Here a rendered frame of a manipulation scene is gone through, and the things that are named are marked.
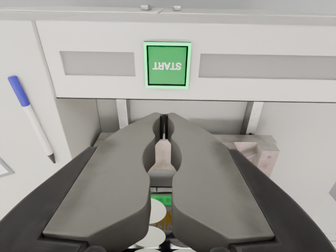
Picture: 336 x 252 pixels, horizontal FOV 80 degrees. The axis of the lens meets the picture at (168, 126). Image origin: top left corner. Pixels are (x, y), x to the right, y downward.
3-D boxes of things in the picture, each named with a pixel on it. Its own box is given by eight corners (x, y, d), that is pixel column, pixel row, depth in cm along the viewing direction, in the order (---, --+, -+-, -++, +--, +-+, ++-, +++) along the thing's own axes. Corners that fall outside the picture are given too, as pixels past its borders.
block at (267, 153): (263, 171, 45) (269, 181, 42) (248, 171, 45) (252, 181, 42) (273, 142, 41) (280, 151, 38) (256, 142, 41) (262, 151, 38)
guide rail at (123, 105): (140, 226, 66) (139, 235, 63) (134, 226, 66) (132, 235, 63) (126, 73, 40) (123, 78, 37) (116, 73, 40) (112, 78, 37)
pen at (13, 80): (56, 164, 32) (12, 77, 24) (50, 165, 32) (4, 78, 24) (59, 160, 32) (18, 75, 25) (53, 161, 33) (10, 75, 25)
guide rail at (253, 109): (223, 227, 66) (225, 236, 63) (217, 227, 66) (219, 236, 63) (263, 75, 40) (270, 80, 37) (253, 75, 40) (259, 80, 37)
